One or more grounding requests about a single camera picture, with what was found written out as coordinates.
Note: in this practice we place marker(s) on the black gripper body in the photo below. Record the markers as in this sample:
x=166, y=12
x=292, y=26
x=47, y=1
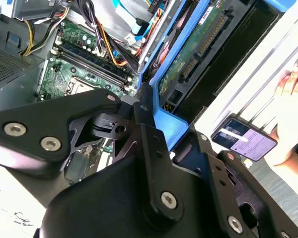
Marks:
x=101, y=213

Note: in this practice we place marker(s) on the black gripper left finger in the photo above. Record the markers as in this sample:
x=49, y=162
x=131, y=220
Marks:
x=39, y=121

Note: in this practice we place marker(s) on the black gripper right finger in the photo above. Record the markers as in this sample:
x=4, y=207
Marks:
x=218, y=176

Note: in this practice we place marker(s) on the black smartphone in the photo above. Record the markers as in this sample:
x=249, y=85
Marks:
x=243, y=138

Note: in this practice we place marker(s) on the hard disk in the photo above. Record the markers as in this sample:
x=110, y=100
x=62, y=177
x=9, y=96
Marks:
x=196, y=49

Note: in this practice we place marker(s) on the person's hand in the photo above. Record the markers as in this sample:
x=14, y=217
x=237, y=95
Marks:
x=285, y=86

